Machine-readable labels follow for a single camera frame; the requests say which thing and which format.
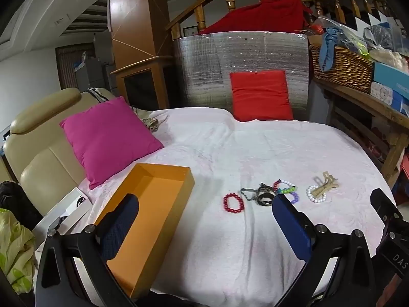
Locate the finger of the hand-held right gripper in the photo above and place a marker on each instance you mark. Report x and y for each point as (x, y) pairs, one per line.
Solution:
(383, 204)

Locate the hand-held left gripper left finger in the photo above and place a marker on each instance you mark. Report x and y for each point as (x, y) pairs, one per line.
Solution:
(119, 230)

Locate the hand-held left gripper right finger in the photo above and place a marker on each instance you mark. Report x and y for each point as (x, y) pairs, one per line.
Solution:
(292, 230)

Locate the orange cardboard box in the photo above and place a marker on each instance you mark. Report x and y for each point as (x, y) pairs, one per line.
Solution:
(153, 204)

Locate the beige hair clip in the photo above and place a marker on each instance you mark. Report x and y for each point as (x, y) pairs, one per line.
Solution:
(326, 187)

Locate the white booklet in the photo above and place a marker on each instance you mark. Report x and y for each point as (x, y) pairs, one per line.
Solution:
(64, 204)

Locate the pink pillow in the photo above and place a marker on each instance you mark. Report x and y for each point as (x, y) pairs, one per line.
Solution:
(108, 137)

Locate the white blanket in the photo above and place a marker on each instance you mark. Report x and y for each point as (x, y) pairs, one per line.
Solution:
(239, 147)

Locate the wooden bench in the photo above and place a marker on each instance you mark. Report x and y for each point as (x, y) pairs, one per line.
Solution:
(367, 102)

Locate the yellow plastic bag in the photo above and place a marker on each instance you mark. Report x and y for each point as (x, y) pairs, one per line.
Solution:
(16, 249)

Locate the black bag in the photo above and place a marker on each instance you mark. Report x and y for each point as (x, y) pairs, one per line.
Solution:
(16, 198)

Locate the beige crumpled cloth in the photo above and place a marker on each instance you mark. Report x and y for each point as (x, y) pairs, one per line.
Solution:
(153, 122)

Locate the blue cardboard box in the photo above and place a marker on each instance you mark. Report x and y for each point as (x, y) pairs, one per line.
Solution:
(389, 73)

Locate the beige leather sofa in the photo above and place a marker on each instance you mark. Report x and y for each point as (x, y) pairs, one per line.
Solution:
(35, 124)

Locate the black white striped cloth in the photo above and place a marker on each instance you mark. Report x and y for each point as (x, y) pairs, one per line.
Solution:
(97, 94)

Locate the red pillow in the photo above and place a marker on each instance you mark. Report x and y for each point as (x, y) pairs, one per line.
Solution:
(260, 96)

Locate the wicker basket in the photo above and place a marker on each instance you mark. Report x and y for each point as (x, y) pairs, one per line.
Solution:
(345, 67)

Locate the grey cabinet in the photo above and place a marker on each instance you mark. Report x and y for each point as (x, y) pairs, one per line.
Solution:
(92, 73)

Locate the clear plastic bag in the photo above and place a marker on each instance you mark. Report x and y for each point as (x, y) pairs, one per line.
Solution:
(380, 36)

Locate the blue cloth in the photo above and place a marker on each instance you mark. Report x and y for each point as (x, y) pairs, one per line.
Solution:
(329, 44)

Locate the silver foil insulation mat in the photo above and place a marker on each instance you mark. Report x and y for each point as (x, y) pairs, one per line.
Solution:
(204, 70)

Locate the wooden desk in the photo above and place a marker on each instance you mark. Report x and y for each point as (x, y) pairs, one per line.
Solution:
(134, 22)

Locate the red blanket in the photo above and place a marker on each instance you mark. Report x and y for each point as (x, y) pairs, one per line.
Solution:
(265, 16)

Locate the wooden stair railing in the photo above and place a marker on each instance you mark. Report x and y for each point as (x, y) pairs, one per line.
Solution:
(204, 6)

